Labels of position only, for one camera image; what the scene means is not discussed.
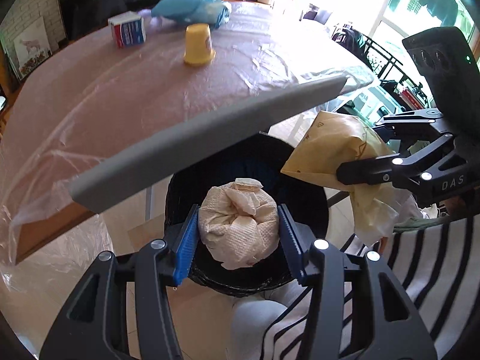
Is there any clear plastic table cover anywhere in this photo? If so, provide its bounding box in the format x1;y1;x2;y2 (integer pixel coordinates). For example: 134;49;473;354
0;0;379;282

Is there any floral picture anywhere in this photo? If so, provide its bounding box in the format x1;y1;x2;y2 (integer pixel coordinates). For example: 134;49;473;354
17;50;52;80

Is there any striped shirt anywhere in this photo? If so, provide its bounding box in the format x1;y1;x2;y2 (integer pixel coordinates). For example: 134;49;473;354
262;217;480;360

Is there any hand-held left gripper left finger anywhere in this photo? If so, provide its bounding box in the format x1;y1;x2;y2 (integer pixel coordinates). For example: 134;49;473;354
39;204;199;360

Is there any white blue carton box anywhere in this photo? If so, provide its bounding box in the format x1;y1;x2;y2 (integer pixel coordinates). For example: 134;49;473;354
108;12;146;49

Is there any grey bin lid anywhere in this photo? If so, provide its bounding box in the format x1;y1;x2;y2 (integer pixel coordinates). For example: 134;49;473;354
69;73;347;214

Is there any blue plastic bag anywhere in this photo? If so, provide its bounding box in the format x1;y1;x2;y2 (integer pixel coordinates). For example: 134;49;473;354
150;0;232;30

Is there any grey pants leg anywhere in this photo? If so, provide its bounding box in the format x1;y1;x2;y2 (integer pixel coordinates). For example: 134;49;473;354
229;281;312;360

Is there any black flat screen television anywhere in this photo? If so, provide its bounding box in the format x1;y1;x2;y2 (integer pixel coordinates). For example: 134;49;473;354
56;0;196;42

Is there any yellow paper bag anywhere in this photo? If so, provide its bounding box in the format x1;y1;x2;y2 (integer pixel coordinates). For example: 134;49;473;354
280;110;400;244

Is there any paper towel ball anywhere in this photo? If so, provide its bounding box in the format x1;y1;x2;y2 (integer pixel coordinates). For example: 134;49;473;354
198;178;280;271

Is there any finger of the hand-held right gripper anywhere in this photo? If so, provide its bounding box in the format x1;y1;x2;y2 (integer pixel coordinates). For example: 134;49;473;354
335;133;456;196
371;107;445;140

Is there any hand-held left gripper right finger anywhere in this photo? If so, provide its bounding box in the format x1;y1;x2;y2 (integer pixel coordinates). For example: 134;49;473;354
277;203;437;360

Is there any yellow plastic cup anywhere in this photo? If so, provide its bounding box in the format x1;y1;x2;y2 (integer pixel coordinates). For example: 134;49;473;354
183;23;216;65

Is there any black woven wastebasket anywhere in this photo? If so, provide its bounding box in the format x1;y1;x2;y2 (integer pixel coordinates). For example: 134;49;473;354
164;133;331;297

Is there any framed horse picture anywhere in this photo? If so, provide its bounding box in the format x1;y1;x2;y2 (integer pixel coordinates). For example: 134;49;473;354
14;18;51;59

